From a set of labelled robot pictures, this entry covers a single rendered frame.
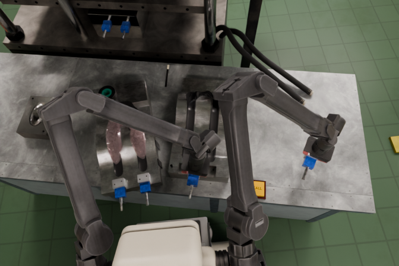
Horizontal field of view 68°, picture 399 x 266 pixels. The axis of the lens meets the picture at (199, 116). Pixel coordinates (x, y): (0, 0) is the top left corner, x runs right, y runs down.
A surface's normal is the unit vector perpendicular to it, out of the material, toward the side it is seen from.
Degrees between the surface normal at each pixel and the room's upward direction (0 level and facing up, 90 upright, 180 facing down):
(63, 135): 52
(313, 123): 42
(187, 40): 0
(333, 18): 0
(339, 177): 0
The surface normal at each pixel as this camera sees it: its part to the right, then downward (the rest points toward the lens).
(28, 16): -0.04, -0.44
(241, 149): 0.56, 0.11
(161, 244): -0.08, -0.93
